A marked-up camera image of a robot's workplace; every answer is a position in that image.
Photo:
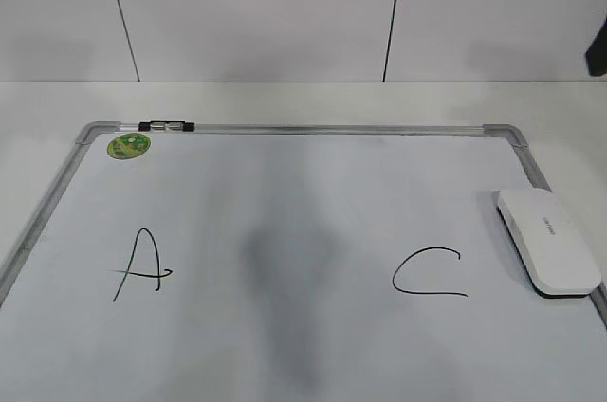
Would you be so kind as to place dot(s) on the white board eraser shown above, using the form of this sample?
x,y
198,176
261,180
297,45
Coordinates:
x,y
556,257

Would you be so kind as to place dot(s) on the black and silver board clip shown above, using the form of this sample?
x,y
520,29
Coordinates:
x,y
166,126

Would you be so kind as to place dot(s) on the round green magnet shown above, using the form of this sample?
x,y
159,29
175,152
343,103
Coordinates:
x,y
128,146

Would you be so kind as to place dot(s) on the white board with grey frame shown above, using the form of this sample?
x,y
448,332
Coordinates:
x,y
247,263

